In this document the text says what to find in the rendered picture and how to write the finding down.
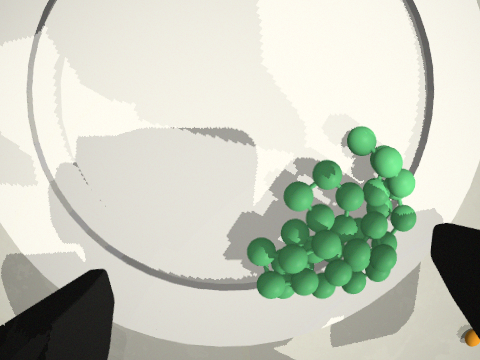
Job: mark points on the white round board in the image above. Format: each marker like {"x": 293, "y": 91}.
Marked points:
{"x": 155, "y": 139}

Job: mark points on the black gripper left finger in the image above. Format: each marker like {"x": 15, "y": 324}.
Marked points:
{"x": 74, "y": 323}

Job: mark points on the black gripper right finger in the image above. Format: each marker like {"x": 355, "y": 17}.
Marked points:
{"x": 455, "y": 250}

